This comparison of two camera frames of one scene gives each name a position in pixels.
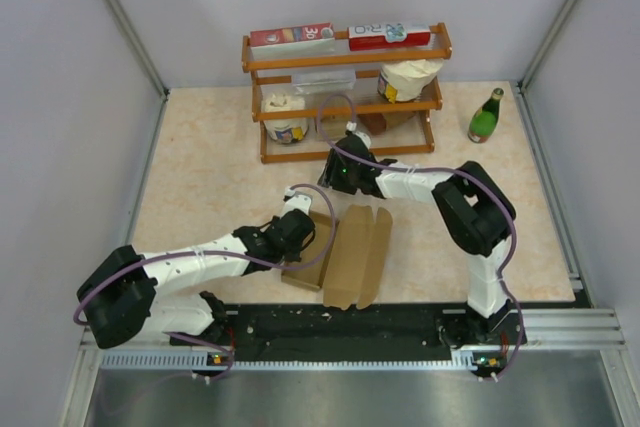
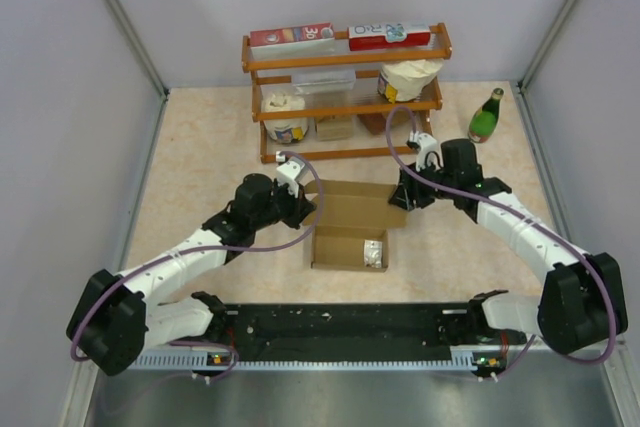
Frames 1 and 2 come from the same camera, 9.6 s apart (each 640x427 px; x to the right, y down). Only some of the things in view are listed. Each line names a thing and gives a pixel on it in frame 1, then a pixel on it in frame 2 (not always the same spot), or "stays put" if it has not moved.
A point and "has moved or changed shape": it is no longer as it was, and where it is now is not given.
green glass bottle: (484, 120) stays put
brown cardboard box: (346, 277) has moved or changed shape
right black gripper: (330, 176) → (405, 200)
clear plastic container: (324, 81) stays put
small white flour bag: (285, 131) stays put
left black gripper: (294, 255) → (300, 206)
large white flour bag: (403, 80) stays put
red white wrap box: (389, 36) stays put
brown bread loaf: (378, 122) stays put
